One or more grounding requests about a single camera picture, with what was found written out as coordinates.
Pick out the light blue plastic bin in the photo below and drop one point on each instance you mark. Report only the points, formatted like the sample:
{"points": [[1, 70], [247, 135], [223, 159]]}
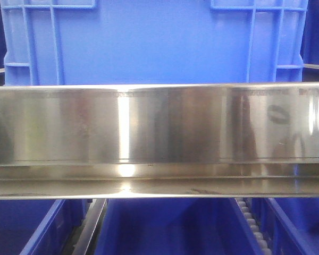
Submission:
{"points": [[152, 42]]}

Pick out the metal roller track left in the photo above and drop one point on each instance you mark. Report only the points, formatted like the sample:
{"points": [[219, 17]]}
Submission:
{"points": [[83, 239]]}

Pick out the dark blue bin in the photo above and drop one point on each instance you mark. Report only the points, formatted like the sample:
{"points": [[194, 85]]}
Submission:
{"points": [[39, 226], [288, 225], [175, 226]]}

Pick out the dark blue bin lower right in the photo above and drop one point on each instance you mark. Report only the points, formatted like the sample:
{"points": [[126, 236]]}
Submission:
{"points": [[288, 225]]}

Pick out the stainless steel shelf rail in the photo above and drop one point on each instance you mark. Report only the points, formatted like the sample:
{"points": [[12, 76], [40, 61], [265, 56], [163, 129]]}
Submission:
{"points": [[128, 141]]}

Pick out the dark blue bin lower left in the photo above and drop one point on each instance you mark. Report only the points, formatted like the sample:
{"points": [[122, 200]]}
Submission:
{"points": [[39, 226]]}

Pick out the dark blue bin lower middle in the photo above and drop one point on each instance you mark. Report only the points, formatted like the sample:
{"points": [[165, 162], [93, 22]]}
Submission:
{"points": [[175, 226]]}

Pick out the white roller track right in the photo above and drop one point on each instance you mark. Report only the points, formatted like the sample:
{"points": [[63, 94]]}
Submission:
{"points": [[253, 226]]}

